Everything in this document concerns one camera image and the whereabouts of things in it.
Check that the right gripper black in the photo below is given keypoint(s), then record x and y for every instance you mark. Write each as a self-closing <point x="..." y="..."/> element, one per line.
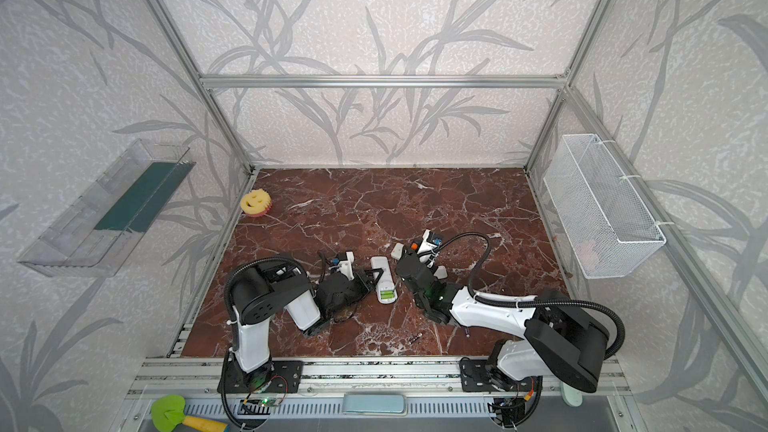
<point x="414" y="267"/>

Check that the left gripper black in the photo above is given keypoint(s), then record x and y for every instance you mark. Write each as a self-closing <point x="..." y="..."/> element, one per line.
<point x="346" y="286"/>

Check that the white remote control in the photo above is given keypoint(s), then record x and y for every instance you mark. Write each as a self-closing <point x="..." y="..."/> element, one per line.
<point x="385" y="290"/>

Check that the white battery cover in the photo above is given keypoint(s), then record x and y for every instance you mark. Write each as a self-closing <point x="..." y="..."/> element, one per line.
<point x="440" y="273"/>
<point x="397" y="251"/>

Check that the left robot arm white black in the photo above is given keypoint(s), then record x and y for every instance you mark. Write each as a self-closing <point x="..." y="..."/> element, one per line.
<point x="258" y="290"/>

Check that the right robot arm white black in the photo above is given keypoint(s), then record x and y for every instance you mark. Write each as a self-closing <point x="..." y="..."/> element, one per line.
<point x="552" y="333"/>

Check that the pale green rectangular tray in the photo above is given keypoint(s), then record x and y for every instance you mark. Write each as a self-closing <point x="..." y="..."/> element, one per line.
<point x="378" y="404"/>

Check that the yellow smiley sponge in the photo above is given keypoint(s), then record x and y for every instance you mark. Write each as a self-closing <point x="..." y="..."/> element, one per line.
<point x="256" y="203"/>

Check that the pink item in basket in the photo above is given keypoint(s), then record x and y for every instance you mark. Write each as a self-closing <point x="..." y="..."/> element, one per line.
<point x="588" y="255"/>

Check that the pale green round soap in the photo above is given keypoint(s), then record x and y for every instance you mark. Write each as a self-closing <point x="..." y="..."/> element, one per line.
<point x="572" y="398"/>

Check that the green yellow scoop brush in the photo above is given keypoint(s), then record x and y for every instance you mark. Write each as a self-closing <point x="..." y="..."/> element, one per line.
<point x="167" y="413"/>

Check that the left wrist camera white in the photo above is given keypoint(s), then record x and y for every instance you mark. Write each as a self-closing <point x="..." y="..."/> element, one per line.
<point x="343" y="263"/>

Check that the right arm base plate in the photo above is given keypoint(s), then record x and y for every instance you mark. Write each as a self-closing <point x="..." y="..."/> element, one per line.
<point x="476" y="375"/>

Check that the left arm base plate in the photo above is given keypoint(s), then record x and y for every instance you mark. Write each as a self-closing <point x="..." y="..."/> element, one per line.
<point x="281" y="376"/>

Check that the white wire mesh basket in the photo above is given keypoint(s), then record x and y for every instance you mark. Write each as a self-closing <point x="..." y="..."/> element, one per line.
<point x="595" y="199"/>

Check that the clear plastic wall shelf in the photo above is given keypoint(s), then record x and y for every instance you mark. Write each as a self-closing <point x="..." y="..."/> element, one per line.
<point x="95" y="235"/>

